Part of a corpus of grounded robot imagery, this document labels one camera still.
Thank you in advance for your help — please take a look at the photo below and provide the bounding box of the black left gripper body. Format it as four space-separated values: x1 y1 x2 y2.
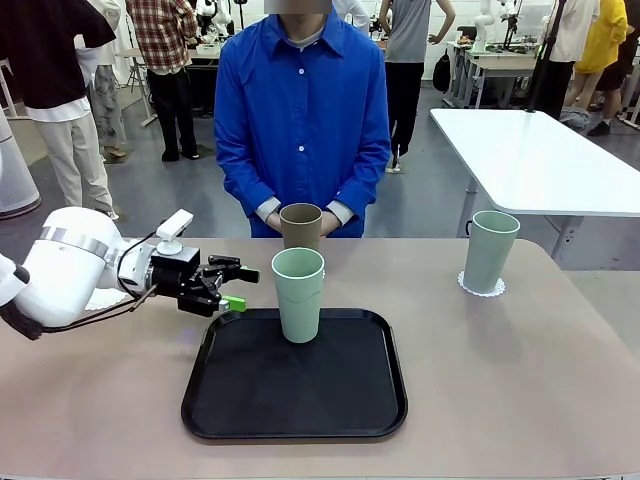
148 248 225 318

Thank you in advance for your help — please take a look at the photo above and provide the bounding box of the brown tall cup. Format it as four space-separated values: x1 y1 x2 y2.
279 202 323 254

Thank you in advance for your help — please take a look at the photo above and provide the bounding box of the pale green tall cup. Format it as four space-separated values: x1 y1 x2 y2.
270 246 326 345
463 210 521 294

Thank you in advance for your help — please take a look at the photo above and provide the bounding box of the white cylindrical robot base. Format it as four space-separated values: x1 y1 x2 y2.
0 107 41 221

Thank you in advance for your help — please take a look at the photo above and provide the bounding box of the person's right forearm blue sleeve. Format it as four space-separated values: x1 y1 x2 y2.
222 164 281 221

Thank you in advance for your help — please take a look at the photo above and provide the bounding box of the person's left forearm blue sleeve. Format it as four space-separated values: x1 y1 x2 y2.
324 164 386 226

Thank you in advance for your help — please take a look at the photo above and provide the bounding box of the person's left hand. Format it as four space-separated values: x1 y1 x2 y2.
319 209 342 237

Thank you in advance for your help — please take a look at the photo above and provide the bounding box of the white lace paper coaster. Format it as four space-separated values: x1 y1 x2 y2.
83 288 129 312
457 269 506 299

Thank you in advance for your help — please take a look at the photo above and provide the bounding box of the black plastic tray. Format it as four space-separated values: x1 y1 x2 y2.
180 307 409 441

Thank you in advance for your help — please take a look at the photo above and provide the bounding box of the person in blue shirt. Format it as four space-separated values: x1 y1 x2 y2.
213 0 392 239

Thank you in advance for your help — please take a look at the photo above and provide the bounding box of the person in patterned grey trousers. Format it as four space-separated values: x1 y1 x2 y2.
74 0 129 162

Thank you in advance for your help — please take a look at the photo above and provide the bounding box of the person in plaid shirt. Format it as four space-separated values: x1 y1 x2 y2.
124 0 201 162

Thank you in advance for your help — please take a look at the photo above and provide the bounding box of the person in black top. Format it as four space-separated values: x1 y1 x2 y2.
0 0 119 221

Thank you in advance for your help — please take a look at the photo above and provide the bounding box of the black backpack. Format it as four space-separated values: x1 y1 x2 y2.
432 48 452 94

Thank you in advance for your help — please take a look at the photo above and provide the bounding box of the person in grey t-shirt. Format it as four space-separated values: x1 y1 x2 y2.
379 0 456 174

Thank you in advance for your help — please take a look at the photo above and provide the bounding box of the large white table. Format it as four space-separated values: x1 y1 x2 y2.
428 107 640 261

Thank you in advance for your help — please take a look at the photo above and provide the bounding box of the grey office desk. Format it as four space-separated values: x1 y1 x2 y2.
447 40 542 109

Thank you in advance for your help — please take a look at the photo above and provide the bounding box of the person in white shirt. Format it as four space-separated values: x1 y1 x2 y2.
529 0 601 119

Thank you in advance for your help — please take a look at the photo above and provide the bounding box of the person in yellow jacket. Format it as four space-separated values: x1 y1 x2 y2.
564 0 629 137

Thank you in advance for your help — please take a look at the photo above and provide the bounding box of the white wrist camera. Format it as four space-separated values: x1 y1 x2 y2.
154 209 195 256

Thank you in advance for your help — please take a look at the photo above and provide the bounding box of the thin brown cable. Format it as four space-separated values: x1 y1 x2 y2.
39 284 157 335

